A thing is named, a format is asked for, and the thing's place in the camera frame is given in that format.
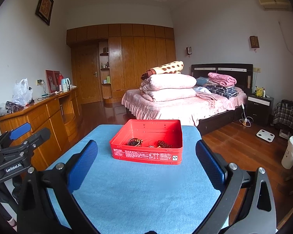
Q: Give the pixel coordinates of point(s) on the wall air conditioner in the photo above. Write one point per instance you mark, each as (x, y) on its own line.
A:
(274, 2)

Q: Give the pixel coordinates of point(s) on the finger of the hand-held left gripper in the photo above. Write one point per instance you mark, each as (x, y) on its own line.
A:
(39, 135)
(19, 129)

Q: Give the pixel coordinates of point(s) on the white plastic bag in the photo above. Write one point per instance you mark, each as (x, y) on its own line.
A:
(22, 92)

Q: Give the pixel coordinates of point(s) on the dark wooden bangle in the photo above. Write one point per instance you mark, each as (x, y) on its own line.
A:
(130, 142)

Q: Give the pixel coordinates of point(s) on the white bathroom scale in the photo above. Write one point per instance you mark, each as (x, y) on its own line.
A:
(265, 136)

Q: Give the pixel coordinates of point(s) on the folded plaid clothes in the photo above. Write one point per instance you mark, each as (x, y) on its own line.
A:
(224, 91)

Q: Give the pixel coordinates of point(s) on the wooden door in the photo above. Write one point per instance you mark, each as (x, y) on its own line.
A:
(86, 75)

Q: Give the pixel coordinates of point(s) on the folded pink quilt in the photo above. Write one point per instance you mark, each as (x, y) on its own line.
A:
(171, 87)

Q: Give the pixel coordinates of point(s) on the light blue electric kettle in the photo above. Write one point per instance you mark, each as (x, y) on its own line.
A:
(66, 84)

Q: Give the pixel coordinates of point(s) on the blue table cloth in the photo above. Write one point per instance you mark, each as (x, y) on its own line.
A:
(136, 195)

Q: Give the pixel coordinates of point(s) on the black framed wall picture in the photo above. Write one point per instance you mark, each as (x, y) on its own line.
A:
(44, 6)

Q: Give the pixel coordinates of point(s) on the light blue pillow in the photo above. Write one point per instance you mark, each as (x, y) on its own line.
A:
(202, 81)

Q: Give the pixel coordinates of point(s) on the wooden sideboard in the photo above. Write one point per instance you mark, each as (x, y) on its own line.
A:
(51, 117)

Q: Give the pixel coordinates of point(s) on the red thermos flask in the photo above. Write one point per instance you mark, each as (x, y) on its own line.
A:
(60, 78)

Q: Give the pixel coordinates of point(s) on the pink fringed towel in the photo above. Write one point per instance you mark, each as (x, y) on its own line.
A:
(205, 94)

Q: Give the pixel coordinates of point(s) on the dark wooden headboard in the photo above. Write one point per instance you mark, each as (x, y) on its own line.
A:
(200, 73)

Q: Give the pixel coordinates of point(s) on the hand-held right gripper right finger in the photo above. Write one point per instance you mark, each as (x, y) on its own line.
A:
(210, 165)

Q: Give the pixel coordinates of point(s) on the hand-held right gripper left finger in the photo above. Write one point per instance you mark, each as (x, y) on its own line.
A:
(83, 165)

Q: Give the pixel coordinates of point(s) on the white waste bin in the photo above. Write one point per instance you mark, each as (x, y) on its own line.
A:
(290, 153)

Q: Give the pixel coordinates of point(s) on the dark patterned cloth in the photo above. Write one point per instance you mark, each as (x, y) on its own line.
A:
(13, 106)

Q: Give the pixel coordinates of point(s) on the folded pink blanket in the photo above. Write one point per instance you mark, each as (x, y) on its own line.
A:
(222, 79)

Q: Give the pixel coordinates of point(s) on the red tin box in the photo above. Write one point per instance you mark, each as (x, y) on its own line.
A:
(146, 156)

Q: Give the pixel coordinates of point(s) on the red framed picture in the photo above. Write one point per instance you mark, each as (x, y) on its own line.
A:
(51, 80)

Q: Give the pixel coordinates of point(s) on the wooden wardrobe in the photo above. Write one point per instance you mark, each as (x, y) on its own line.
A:
(136, 61)

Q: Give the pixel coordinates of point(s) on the green bottle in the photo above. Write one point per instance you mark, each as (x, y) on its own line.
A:
(108, 79)

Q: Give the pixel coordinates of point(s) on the spotted cream blanket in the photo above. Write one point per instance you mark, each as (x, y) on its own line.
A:
(168, 68)

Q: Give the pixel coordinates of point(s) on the wall socket with charger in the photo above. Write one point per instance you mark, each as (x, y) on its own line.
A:
(40, 82)

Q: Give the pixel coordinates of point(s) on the wooden wall calendar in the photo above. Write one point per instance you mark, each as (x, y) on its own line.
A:
(254, 42)

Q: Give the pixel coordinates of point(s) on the dark nightstand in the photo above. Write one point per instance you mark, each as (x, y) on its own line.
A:
(258, 112)

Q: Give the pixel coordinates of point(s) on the bed with pink bedspread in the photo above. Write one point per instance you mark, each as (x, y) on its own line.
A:
(166, 109)

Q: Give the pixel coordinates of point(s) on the yellow plush toy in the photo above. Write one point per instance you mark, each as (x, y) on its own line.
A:
(258, 91)

